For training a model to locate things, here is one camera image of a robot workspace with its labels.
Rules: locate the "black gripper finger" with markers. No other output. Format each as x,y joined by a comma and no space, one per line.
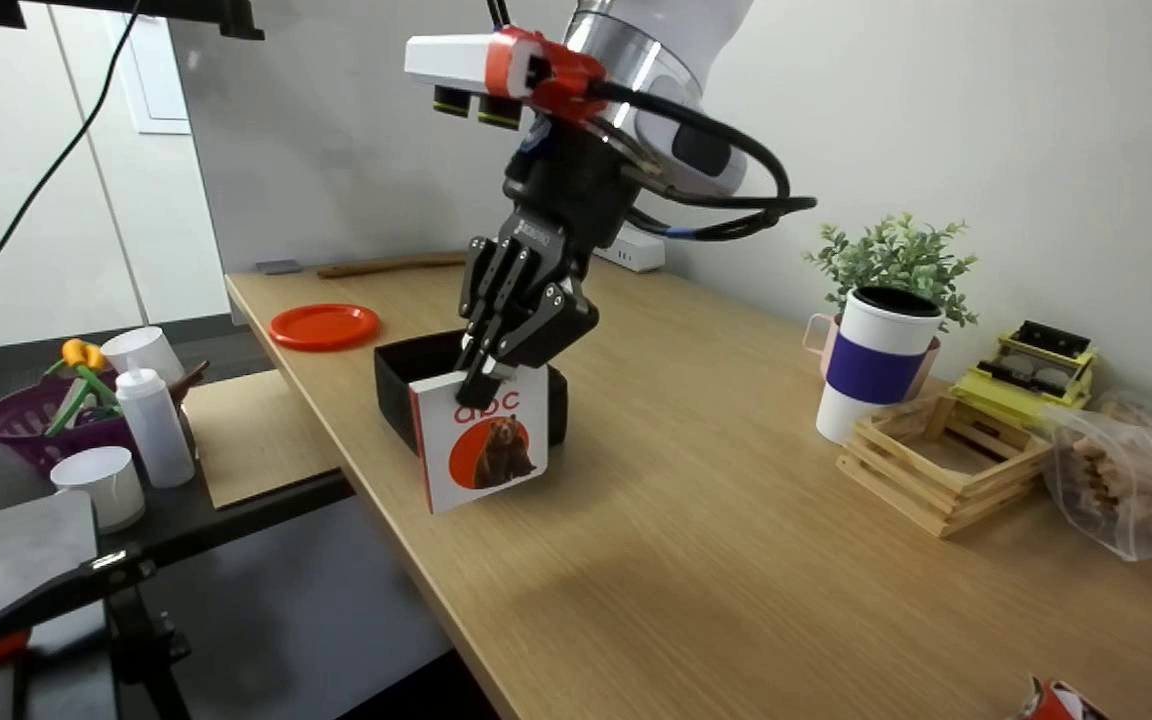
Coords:
492,286
556,322

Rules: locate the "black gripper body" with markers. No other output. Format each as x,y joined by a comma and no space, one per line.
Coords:
575,186

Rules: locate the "black fabric storage box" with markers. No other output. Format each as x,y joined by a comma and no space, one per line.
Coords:
397,386

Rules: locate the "red and white card box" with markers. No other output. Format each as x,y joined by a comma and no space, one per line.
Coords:
489,460

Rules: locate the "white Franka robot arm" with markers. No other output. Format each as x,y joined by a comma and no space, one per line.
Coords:
657,41

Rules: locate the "orange round plate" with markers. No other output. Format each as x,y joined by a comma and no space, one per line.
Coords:
327,326

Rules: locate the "small grey flat piece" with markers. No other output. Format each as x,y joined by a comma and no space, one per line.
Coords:
277,267

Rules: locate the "light wooden board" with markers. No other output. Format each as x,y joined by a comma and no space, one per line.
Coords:
261,443

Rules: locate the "white cup with purple sleeve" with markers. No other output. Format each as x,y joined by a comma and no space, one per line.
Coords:
871,366

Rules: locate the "green plant in pink pot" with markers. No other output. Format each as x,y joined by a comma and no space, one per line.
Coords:
888,261

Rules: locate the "white mug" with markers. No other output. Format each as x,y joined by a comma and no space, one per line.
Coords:
140,353

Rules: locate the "white squeeze bottle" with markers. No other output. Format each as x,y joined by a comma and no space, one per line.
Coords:
158,432

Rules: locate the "stacked wooden slat trays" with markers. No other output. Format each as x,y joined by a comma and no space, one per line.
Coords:
939,485

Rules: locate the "yellow and green toy vegetable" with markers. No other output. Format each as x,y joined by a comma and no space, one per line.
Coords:
83,356

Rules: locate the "white upturned cup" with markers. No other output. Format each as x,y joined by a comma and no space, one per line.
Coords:
96,485

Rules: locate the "yellow and black toy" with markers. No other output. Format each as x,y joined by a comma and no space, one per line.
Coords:
1031,386

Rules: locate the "purple plastic basket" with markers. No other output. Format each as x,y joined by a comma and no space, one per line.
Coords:
23,424

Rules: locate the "grey flat pad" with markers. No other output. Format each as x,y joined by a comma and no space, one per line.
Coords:
10,561

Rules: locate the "clear plastic snack bag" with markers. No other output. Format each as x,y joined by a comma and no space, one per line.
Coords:
1128,485

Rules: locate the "red snack packet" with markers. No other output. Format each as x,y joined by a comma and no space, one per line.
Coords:
1056,702

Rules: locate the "black overhead mount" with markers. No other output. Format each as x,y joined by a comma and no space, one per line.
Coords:
191,10

